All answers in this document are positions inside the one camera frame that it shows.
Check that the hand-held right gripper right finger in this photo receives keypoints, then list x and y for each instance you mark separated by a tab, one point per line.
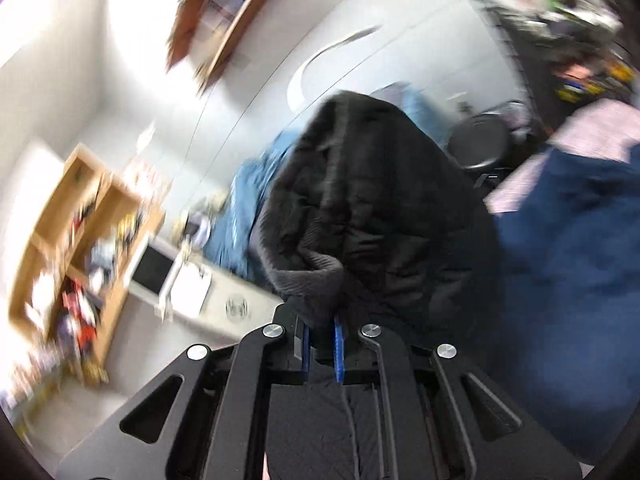
340	357

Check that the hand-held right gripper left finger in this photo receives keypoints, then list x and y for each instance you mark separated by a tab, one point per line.
305	357

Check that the black puffer jacket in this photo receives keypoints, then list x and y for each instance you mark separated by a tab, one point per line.
370	210

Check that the white desk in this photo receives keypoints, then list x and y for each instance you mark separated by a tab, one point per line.
215	305

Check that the light blue cloth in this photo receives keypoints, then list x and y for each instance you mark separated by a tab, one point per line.
245	210

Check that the white computer monitor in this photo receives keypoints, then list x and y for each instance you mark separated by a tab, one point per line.
152	267

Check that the dark blue blanket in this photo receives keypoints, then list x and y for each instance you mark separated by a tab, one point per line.
570	280

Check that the light wooden bookshelf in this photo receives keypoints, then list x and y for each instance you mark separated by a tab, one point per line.
80	255

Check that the pink bed sheet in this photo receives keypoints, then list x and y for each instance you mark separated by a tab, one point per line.
595	130

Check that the black cluttered storage rack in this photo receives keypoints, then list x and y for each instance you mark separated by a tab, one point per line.
560	45

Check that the dark wooden wall shelf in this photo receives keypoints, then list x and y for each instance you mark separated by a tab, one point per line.
220	15

